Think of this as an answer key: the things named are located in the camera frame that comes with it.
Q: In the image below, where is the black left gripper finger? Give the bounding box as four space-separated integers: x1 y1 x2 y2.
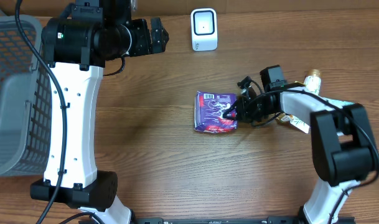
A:
151 17 169 42
152 40 168 54

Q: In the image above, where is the grey plastic mesh basket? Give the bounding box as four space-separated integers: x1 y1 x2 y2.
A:
0 16 52 176

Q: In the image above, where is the white tube gold cap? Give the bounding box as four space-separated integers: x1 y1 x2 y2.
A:
290 69 322 134

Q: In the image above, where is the purple Carefree pad pack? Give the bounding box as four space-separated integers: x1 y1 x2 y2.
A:
194 91 238 134

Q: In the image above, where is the green tea drink carton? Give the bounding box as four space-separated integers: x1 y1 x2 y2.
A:
276 81 305 123

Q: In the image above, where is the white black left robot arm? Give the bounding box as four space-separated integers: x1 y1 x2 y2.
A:
30 1 169 223

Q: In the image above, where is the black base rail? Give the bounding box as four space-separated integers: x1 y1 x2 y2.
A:
131 216 306 224

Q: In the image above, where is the teal tissue packet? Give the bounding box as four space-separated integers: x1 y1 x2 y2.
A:
324 98 353 108

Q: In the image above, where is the white barcode scanner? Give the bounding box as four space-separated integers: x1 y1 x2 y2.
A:
190 8 218 52

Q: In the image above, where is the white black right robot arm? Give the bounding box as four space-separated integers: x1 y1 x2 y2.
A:
223 65 379 223

